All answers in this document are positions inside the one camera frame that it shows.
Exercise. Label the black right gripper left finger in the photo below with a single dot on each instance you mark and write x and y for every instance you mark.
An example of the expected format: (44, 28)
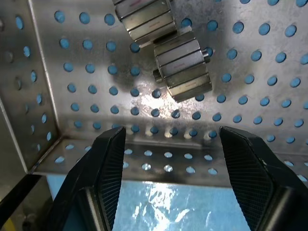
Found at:
(96, 183)

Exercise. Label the black table edge strip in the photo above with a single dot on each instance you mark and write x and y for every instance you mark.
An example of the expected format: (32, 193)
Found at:
(16, 188)

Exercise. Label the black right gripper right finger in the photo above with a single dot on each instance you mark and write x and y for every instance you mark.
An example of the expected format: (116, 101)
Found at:
(260, 187)

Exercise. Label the perforated steel tray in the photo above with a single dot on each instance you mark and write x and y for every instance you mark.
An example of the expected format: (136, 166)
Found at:
(96, 79)

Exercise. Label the metal pneumatic cylinder block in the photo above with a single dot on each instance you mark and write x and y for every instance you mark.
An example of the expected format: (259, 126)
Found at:
(183, 69)

